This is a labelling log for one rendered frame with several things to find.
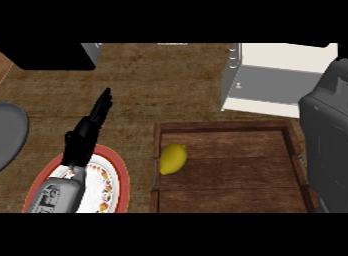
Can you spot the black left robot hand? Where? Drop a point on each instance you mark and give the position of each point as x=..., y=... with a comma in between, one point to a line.
x=85, y=133

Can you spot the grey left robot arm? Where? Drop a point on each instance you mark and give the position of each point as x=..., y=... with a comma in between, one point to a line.
x=56, y=196

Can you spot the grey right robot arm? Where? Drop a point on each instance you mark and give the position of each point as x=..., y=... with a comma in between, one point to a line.
x=333, y=143

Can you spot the brown wooden tray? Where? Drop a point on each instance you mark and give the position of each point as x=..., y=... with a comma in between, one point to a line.
x=230, y=173

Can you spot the white tiered shelf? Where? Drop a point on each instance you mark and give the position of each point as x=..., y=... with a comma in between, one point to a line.
x=274, y=60

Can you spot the red round placemat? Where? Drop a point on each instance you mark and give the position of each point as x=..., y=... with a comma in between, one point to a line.
x=118, y=166

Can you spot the white patterned plate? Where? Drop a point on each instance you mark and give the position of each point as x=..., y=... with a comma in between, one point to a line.
x=98, y=188

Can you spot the grey round plate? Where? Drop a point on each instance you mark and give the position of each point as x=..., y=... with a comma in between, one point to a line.
x=1, y=136

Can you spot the yellow lemon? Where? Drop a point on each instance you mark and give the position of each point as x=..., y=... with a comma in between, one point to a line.
x=172, y=158

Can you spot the black box appliance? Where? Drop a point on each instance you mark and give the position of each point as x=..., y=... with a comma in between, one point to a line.
x=48, y=55

